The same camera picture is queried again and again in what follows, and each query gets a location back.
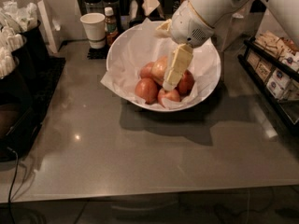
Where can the large top apple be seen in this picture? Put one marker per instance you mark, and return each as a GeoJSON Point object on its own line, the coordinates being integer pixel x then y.
{"type": "Point", "coordinates": [158, 70]}

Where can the red apple front middle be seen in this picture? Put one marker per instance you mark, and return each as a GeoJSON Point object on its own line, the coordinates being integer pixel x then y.
{"type": "Point", "coordinates": [172, 95]}

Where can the black napkin holder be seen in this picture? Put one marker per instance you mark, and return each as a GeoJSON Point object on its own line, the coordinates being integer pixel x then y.
{"type": "Point", "coordinates": [139, 10]}

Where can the white paper cup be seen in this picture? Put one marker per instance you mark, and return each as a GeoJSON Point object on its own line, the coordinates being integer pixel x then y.
{"type": "Point", "coordinates": [94, 26]}

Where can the red apple right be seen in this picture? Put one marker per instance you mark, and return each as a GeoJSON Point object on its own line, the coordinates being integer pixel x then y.
{"type": "Point", "coordinates": [186, 83]}

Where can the black condiment packet rack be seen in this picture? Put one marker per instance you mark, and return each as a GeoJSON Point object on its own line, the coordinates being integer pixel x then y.
{"type": "Point", "coordinates": [272, 62]}

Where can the red apple back left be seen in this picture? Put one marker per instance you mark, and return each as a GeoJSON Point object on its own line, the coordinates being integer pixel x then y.
{"type": "Point", "coordinates": [145, 71]}

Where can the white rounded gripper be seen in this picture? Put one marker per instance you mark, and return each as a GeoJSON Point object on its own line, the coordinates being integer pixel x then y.
{"type": "Point", "coordinates": [188, 25]}

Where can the white bowl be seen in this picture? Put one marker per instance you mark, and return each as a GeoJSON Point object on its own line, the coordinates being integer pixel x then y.
{"type": "Point", "coordinates": [137, 47]}

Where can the red apple front left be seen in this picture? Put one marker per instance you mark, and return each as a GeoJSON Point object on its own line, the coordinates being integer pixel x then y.
{"type": "Point", "coordinates": [146, 89]}

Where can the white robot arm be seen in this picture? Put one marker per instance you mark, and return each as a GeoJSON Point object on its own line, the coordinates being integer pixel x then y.
{"type": "Point", "coordinates": [286, 12]}

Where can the black coaster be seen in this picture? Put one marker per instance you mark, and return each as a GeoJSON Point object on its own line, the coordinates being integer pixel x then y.
{"type": "Point", "coordinates": [97, 53]}

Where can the small glass sauce bottle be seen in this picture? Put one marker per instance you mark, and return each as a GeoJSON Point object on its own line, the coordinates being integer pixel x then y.
{"type": "Point", "coordinates": [112, 31]}

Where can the red apple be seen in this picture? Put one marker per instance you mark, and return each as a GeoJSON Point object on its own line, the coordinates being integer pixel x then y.
{"type": "Point", "coordinates": [146, 89]}
{"type": "Point", "coordinates": [172, 95]}
{"type": "Point", "coordinates": [186, 83]}
{"type": "Point", "coordinates": [145, 71]}

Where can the black cutlery holder bins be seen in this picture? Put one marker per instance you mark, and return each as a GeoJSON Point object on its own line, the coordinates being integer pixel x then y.
{"type": "Point", "coordinates": [23, 57]}

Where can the white paper liner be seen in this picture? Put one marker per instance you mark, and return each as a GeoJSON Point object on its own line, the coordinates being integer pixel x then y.
{"type": "Point", "coordinates": [134, 56]}

